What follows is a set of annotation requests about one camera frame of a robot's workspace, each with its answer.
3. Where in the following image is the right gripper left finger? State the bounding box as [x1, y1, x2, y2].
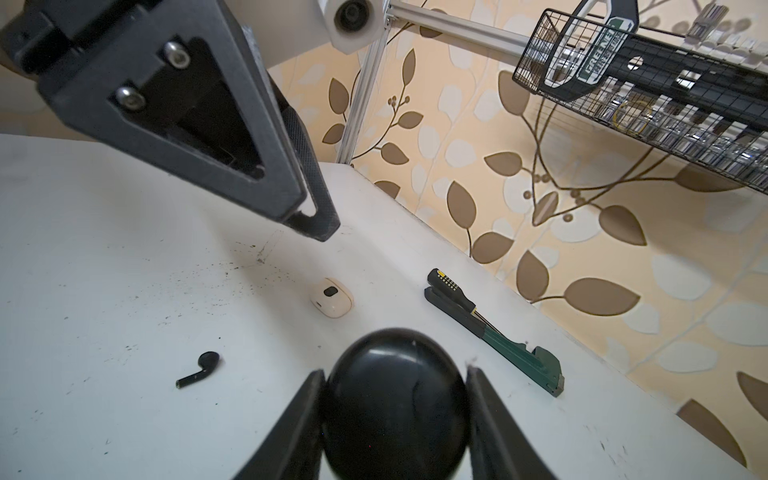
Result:
[234, 369, 326, 480]

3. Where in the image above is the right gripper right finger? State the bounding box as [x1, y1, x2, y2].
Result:
[465, 367, 556, 479]

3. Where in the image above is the back wire basket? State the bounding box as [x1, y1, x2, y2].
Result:
[513, 1, 767, 192]

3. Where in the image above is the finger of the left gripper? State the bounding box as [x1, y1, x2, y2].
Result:
[1, 1, 340, 241]

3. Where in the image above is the black tool set in basket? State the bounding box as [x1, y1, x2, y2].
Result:
[538, 7, 767, 130]

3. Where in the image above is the white earbud charging case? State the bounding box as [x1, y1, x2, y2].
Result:
[309, 277, 354, 319]

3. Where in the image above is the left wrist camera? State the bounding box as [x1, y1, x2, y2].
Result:
[227, 0, 388, 68]

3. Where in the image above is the black round earbud case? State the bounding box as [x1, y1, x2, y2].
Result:
[321, 328, 469, 479]

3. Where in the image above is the black yellow screwdriver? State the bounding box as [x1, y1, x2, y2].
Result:
[427, 268, 499, 333]

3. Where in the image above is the green handled tool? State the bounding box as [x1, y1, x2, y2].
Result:
[424, 287, 565, 397]

